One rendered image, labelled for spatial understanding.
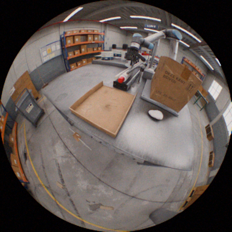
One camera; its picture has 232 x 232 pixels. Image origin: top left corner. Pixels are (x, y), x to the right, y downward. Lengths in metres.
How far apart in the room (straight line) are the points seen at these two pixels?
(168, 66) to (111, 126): 0.39
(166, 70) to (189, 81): 0.14
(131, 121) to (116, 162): 0.86
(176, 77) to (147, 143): 0.35
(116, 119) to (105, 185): 1.04
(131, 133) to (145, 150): 0.09
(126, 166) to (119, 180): 0.25
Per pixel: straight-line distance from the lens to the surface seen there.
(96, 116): 0.32
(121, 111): 0.34
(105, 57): 1.21
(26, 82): 3.41
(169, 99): 0.47
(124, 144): 0.27
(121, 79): 0.43
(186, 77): 0.44
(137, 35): 0.69
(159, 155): 0.33
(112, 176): 1.13
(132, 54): 0.62
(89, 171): 1.17
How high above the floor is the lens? 1.09
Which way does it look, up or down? 55 degrees down
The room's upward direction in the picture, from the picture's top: 6 degrees clockwise
